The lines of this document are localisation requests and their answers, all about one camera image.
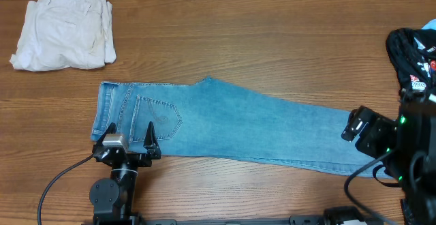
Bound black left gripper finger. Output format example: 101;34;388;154
143;121;159;150
93;123;116;150

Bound blue denim jeans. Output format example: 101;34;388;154
91;78;372;177

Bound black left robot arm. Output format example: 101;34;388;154
89;122;161;225

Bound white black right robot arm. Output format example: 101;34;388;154
341;89;435;224

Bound black printed garment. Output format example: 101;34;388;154
386;28;435;93

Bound folded white trousers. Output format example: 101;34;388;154
10;0;116;72

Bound light blue garment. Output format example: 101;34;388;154
422;19;436;30

